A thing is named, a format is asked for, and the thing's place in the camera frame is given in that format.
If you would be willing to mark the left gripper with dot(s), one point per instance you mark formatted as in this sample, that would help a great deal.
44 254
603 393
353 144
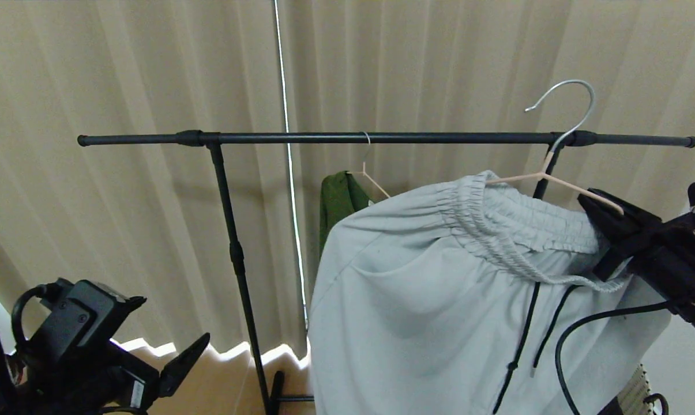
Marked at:
93 386

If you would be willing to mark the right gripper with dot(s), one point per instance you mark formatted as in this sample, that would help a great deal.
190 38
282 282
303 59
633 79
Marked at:
670 265

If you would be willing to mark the pink clothes hanger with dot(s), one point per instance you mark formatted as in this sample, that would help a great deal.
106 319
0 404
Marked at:
373 181
590 109

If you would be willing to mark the green printed shirt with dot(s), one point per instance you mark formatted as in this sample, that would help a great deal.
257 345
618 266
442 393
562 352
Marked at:
338 196

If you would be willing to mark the pale grey shorts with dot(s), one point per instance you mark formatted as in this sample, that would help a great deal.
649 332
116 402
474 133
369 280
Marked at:
428 311

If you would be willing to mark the white laundry basket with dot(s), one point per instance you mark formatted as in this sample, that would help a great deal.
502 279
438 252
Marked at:
635 392

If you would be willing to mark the black clothes rack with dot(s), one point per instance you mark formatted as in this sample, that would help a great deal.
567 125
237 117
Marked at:
382 138

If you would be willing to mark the beige curtain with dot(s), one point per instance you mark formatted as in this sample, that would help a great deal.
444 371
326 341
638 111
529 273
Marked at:
151 202

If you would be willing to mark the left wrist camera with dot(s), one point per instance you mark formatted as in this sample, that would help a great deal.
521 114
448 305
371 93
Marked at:
87 317

